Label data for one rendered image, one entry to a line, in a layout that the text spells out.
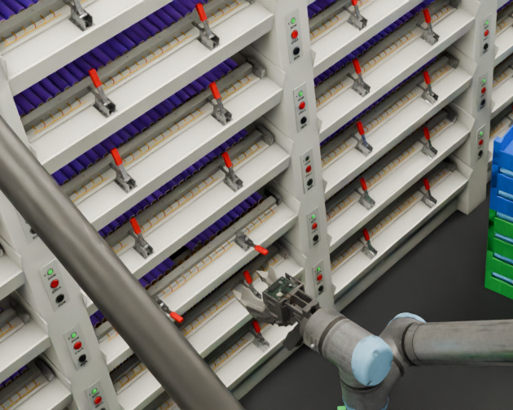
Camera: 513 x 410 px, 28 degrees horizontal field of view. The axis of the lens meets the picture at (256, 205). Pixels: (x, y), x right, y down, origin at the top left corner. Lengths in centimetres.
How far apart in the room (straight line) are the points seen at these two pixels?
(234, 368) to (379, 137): 71
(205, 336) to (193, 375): 201
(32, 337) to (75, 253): 159
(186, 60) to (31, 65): 38
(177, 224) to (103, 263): 172
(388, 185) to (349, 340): 92
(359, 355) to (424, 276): 112
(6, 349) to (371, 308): 125
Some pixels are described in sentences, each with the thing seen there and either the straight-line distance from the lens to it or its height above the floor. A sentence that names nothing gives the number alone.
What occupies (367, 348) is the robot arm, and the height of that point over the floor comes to 73.
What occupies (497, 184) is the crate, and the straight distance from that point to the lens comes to 275.
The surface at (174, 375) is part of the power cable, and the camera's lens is 51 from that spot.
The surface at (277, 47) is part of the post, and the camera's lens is 219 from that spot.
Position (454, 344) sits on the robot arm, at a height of 71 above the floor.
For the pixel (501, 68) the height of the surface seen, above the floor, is 39.
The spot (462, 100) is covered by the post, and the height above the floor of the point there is 44.
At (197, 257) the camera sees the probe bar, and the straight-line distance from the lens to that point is 238.
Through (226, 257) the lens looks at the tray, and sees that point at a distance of 242.
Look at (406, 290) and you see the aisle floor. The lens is 303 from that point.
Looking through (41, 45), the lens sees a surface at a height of 132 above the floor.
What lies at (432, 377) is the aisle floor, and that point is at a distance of 284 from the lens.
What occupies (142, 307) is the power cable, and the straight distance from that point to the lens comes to 52.
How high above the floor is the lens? 228
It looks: 43 degrees down
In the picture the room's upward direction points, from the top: 9 degrees counter-clockwise
